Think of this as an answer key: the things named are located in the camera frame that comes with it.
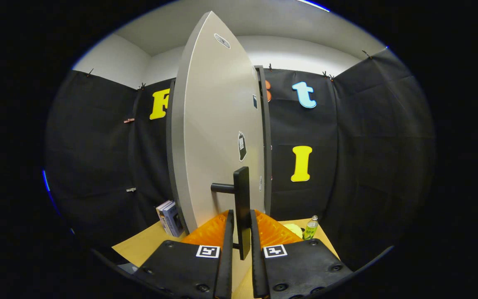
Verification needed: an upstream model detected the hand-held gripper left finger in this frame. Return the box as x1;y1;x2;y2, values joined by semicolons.
133;209;235;299

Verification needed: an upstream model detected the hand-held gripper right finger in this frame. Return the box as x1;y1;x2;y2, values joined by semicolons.
249;209;354;299

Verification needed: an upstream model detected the black door handle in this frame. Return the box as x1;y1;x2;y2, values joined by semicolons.
211;167;251;261

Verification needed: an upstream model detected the grey shoe cabinet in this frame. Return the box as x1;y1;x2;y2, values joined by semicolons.
255;65;273;216

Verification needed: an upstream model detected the beige shoe cabinet door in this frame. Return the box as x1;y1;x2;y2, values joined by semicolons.
166;11;266;250

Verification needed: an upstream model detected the yellow round object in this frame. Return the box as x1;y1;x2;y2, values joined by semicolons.
283;223;304;238

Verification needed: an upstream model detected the green drink bottle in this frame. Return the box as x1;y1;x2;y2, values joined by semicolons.
303;215;319;240

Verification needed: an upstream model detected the black backdrop cloth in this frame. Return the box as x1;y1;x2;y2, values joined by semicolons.
44;48;437;270

